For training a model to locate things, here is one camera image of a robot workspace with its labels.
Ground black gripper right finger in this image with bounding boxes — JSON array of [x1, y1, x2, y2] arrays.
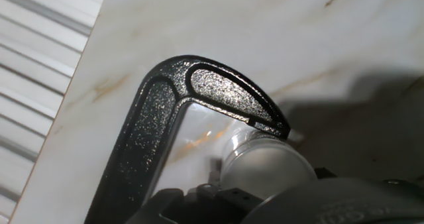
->
[[313, 166, 424, 194]]

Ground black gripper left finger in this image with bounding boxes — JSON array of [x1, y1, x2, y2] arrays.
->
[[125, 183, 264, 224]]

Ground black metal C-clamp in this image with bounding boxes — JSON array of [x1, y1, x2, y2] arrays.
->
[[83, 54, 292, 224]]

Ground marble pattern board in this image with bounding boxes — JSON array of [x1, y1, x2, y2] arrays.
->
[[9, 0, 424, 224]]

